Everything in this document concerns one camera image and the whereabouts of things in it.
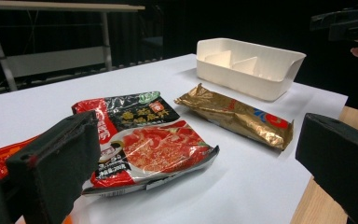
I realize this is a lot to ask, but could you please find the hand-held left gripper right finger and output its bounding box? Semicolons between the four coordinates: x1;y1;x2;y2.
295;112;358;224

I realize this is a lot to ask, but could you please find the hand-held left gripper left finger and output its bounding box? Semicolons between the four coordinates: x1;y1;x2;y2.
5;110;103;224

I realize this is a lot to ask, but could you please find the white plastic storage box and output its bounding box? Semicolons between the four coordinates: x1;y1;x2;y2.
195;37;307;102

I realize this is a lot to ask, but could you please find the red and black soup packet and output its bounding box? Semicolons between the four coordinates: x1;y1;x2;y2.
71;91;221;199

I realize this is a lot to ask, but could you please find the gold foil packet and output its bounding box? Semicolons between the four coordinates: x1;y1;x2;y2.
173;82;295;152

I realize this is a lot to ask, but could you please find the white table cover sheet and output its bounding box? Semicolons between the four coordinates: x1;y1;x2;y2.
0;53;349;224

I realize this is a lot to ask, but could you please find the white metal desk frame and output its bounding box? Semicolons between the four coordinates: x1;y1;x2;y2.
0;0;146;92

